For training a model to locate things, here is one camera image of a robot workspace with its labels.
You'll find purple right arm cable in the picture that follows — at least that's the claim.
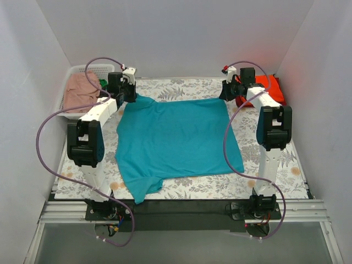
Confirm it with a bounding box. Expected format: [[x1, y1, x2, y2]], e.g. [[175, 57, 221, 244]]
[[222, 60, 287, 240]]

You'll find green garment in basket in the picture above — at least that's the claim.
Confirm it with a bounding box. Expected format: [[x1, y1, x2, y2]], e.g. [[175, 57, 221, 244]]
[[99, 79, 108, 90]]

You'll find folded dark red t-shirt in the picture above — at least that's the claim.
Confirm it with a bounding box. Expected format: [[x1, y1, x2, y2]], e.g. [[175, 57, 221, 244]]
[[235, 76, 287, 109]]

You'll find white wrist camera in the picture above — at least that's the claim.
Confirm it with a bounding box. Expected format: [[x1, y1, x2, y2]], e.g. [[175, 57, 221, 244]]
[[222, 65, 237, 84], [122, 67, 136, 85]]

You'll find aluminium frame rail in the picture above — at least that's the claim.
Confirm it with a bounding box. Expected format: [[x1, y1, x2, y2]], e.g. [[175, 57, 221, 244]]
[[39, 200, 330, 223]]

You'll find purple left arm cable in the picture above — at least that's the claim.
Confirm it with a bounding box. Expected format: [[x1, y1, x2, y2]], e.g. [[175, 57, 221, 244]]
[[36, 57, 136, 247]]

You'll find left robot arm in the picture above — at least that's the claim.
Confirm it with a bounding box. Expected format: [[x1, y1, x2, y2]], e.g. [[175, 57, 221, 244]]
[[67, 67, 137, 220]]

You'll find white plastic laundry basket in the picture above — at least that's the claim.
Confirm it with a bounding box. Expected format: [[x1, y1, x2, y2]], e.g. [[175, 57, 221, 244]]
[[55, 64, 114, 112]]

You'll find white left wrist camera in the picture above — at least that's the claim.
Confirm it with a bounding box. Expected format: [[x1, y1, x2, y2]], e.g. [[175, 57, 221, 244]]
[[122, 67, 136, 85]]

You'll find teal t-shirt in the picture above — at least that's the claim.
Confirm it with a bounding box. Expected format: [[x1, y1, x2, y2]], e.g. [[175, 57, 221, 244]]
[[115, 96, 244, 204]]

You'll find pink crumpled garment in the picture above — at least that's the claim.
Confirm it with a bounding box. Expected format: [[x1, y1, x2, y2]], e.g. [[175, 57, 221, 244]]
[[63, 73, 100, 113]]

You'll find folded orange t-shirt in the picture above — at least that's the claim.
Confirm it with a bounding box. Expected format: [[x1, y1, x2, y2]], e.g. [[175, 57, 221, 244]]
[[235, 75, 286, 107]]

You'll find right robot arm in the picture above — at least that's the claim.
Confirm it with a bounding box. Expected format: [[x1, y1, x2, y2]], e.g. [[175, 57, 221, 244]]
[[219, 66, 293, 219]]

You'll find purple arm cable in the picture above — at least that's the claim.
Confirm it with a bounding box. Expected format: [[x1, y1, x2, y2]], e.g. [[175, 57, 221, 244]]
[[222, 60, 287, 240], [36, 57, 136, 247]]

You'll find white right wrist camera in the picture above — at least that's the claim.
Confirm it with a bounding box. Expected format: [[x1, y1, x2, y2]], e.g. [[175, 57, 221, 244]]
[[222, 65, 237, 84]]

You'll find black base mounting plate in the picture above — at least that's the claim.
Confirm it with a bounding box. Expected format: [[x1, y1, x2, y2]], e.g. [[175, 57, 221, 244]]
[[85, 199, 282, 233]]

